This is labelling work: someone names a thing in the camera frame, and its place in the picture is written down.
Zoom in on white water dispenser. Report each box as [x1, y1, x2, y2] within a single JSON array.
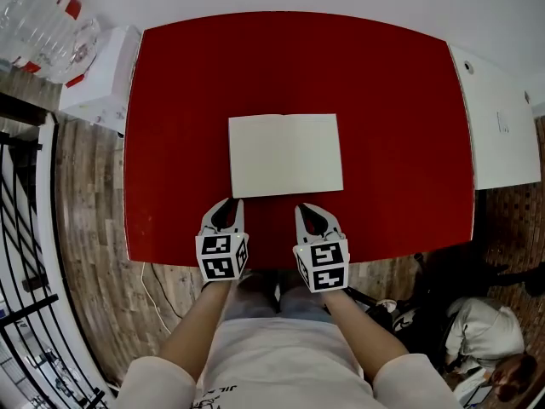
[[58, 25, 142, 136]]

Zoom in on white desk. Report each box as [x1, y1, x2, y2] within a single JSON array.
[[446, 43, 542, 192]]

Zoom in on large clear water bottle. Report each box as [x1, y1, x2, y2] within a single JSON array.
[[0, 0, 101, 88]]

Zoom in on person's white t-shirt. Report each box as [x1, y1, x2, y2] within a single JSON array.
[[112, 316, 464, 409]]

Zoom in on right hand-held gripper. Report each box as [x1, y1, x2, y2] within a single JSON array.
[[292, 202, 351, 294]]

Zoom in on red tablecloth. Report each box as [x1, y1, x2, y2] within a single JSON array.
[[123, 11, 476, 268]]

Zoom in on person's right forearm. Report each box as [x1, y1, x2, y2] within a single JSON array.
[[320, 289, 410, 395]]

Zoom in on person's jeans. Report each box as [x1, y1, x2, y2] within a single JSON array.
[[222, 269, 336, 325]]

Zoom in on person's left forearm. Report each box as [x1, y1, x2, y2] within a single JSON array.
[[158, 279, 233, 383]]

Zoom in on black cable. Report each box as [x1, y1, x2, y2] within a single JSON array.
[[150, 263, 185, 320]]

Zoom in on white cable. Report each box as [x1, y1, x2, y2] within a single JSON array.
[[140, 262, 172, 335]]

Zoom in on black chair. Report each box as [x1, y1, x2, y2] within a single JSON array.
[[484, 261, 545, 298]]

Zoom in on notebook with blue cover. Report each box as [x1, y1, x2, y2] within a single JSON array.
[[227, 112, 345, 199]]

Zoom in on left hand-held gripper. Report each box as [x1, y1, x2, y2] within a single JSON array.
[[194, 197, 250, 283]]

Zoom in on black metal railing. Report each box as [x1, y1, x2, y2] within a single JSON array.
[[0, 130, 108, 409]]

